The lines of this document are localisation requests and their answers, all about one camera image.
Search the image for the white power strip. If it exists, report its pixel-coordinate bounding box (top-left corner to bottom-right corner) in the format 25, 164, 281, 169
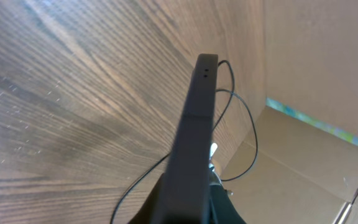
209, 142, 218, 159

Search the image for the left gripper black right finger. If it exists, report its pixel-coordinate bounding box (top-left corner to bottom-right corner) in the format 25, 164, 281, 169
209, 185, 246, 224

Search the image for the Samsung Galaxy smartphone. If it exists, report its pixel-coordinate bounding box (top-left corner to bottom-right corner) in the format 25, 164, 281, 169
151, 54, 218, 223

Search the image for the cardboard backdrop wall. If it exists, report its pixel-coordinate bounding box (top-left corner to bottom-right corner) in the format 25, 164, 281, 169
223, 1, 358, 223

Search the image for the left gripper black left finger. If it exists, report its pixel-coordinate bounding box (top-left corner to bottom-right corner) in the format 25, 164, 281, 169
129, 173, 164, 224

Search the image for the black USB charging cable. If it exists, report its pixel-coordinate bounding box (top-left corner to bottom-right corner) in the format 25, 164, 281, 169
109, 59, 259, 224

